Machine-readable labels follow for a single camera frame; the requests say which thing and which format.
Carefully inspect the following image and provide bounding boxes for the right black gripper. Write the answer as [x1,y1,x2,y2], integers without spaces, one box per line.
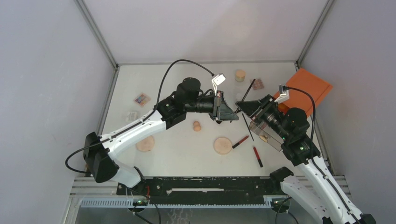
[235,94,290,141]

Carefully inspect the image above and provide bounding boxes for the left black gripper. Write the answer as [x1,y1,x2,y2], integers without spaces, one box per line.
[184,91,238,121]

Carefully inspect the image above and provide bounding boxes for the long black makeup pencil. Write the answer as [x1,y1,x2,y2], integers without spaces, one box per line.
[235,78,256,114]

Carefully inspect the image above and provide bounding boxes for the orange clear drawer organizer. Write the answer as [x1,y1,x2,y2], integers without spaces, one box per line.
[249,68,334,152]

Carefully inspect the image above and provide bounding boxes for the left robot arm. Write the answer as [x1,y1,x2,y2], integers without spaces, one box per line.
[83,73,239,195]

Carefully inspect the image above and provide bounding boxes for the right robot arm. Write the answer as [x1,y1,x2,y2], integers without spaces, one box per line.
[236,95,376,224]

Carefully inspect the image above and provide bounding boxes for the beige makeup sponge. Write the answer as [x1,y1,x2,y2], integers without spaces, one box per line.
[193,121,202,132]

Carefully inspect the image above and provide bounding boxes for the thin black eyeliner pencil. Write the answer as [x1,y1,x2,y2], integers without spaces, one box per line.
[242,113,254,142]

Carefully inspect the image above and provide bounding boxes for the clear blush palette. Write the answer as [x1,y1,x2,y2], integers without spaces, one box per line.
[251,78,265,90]

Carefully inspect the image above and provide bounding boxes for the red lip gloss tube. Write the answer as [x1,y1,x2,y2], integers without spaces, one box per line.
[232,135,249,149]

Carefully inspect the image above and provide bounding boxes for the round powder puff centre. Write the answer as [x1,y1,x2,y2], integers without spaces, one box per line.
[213,137,232,155]

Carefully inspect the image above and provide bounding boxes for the round powder puff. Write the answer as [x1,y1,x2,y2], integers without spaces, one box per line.
[136,136,155,152]
[213,137,232,155]

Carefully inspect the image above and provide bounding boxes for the round beige powder jar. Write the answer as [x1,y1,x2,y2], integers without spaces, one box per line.
[235,70,246,82]

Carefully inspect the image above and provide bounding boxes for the red lipstick pencil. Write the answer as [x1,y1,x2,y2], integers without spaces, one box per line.
[253,147,263,168]

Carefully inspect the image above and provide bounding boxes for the colourful eyeshadow palette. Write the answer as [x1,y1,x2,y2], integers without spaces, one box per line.
[134,93,151,107]

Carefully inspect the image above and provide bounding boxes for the round powder puff left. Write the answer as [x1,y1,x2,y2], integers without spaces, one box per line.
[136,136,155,152]

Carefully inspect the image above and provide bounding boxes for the white barcode packet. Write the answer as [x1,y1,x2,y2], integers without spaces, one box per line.
[126,111,138,122]

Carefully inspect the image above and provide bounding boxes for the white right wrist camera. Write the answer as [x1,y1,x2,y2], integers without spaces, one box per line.
[274,84,290,104]

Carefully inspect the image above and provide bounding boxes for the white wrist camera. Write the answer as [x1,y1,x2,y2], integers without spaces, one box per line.
[274,84,290,104]
[212,73,226,94]

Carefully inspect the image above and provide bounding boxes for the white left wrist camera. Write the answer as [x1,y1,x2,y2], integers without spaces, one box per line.
[212,73,226,94]

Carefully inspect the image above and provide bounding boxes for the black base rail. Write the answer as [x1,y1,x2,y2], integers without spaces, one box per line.
[116,176,286,206]

